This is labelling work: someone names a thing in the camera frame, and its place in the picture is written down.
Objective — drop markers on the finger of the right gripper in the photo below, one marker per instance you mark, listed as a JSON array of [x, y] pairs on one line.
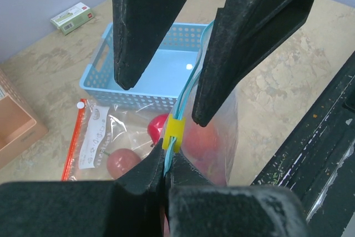
[[244, 33], [139, 26]]

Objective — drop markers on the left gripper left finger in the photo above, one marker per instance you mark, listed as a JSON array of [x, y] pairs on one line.
[[128, 206]]

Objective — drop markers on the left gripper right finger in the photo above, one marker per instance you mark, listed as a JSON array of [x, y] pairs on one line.
[[199, 208]]

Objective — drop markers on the brown onion toy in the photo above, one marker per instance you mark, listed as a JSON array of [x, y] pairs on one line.
[[121, 161]]

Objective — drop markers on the clear zip top bag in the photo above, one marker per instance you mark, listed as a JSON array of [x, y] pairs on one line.
[[100, 130]]

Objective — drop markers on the red apple toy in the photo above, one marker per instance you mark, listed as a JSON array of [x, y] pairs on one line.
[[155, 127]]

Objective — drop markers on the teal plastic strip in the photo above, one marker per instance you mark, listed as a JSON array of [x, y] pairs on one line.
[[180, 106]]

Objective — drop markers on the yellow zipper slider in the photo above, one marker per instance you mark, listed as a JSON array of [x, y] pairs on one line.
[[174, 133]]

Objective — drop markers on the small green white box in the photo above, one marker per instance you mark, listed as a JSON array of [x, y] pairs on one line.
[[72, 18]]

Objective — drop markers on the blue plastic basket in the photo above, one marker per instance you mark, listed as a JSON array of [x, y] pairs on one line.
[[162, 81]]

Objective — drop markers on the orange desk organizer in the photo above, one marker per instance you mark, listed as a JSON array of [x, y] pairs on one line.
[[20, 126]]

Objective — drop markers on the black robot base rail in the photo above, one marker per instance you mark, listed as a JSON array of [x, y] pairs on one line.
[[316, 161]]

